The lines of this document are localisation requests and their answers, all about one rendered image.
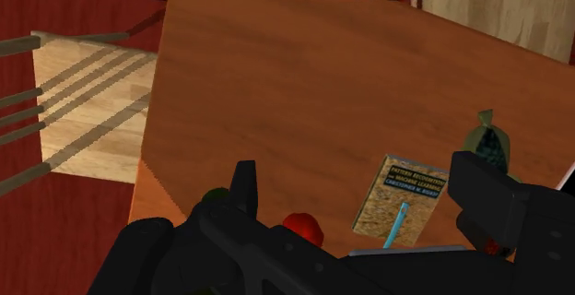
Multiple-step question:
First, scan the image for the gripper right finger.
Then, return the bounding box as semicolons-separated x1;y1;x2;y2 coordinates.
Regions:
447;150;575;295

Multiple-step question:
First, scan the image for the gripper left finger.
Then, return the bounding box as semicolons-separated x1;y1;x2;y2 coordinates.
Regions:
88;159;393;295

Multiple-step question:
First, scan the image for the small red round thing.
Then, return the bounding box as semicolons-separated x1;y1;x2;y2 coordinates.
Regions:
482;238;502;257

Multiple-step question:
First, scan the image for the green round fruit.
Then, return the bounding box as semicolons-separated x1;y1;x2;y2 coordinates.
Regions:
200;187;231;206

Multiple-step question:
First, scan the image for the red round fruit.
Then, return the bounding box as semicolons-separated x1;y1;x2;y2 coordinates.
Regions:
281;212;325;248

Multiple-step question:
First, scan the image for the olive green tied sack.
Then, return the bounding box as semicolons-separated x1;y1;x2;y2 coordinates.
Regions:
462;108;525;185

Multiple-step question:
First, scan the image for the light blue pen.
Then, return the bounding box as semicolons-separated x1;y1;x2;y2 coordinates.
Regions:
382;201;411;249

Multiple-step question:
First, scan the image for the tan book with dark label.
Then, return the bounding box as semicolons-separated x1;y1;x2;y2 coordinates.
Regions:
351;153;451;248

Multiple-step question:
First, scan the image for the brown wooden table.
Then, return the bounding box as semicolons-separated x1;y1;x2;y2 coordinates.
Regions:
127;0;575;262

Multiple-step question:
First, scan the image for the wooden slatted chair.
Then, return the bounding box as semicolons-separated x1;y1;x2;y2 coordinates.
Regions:
0;30;133;198

